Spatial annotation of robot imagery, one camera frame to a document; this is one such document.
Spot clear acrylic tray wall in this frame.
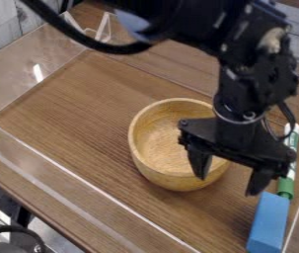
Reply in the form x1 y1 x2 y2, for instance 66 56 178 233
0 10 299 253

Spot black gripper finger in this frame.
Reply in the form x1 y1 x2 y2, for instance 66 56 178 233
245 168 273 197
186 146 212 180

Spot green white dry-erase marker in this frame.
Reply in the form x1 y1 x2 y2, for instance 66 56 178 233
276 125 299 200

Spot wooden brown bowl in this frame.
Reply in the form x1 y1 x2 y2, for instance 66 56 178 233
128 98 231 192

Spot black cable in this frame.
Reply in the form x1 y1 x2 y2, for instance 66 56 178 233
18 0 152 55

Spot blue block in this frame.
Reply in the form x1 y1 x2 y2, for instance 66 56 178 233
247 192 289 253

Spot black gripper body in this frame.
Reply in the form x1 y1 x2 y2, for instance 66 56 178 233
177 118 296 178

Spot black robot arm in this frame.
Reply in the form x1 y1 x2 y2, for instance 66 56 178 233
114 0 299 196

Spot black metal stand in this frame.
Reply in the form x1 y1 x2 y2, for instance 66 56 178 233
0 205 48 253

